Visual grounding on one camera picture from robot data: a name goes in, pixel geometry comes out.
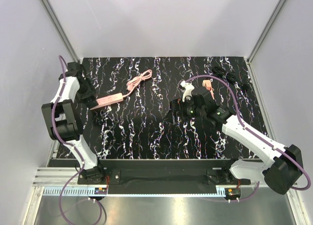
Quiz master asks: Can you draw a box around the wooden red socket power strip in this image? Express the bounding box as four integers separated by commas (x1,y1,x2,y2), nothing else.
202,80,215,100

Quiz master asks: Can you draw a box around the black coiled cable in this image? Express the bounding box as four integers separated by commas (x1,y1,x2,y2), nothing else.
211,65,248,90

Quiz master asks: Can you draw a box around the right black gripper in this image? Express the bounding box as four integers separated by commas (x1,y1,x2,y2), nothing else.
163,95,205,125

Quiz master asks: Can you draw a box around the grey slotted cable duct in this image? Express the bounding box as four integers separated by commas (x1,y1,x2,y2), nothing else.
43,186,108,197

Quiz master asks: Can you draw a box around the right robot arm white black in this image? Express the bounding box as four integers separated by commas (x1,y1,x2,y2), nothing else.
166,86,304,195

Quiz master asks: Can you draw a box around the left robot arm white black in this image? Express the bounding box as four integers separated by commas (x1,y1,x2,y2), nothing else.
42,56,106,184

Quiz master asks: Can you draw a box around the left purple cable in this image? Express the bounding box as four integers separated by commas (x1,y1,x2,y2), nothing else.
51,55,106,225

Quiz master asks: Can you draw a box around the purple cable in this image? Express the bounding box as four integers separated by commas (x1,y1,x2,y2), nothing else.
182,75,311,202
51,55,106,225

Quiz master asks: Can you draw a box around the pink coiled cord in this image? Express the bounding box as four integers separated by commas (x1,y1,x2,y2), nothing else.
122,68,153,98

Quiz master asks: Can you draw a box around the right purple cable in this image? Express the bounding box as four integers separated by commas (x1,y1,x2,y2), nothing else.
182,75,311,202

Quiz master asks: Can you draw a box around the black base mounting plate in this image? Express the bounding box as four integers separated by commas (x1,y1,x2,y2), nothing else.
78,159,237,194

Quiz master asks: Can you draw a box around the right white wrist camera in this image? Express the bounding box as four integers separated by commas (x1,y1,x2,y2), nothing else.
180,81,194,102

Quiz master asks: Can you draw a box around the pink plug adapter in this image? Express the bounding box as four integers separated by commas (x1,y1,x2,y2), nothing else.
202,80,212,91

